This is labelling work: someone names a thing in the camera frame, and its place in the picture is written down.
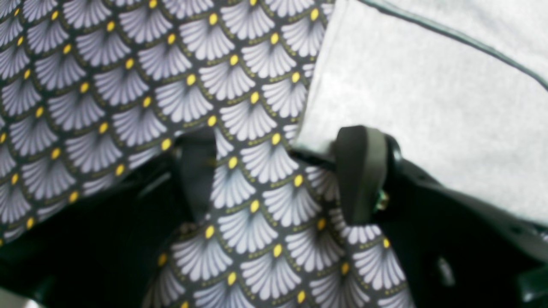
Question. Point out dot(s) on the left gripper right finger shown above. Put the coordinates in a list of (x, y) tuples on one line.
[(455, 250)]

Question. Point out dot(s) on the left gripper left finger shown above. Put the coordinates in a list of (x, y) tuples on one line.
[(102, 252)]

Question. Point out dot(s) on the light grey T-shirt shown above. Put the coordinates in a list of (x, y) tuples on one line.
[(460, 84)]

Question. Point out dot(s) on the fan-patterned table cloth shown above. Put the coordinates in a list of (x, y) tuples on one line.
[(93, 89)]

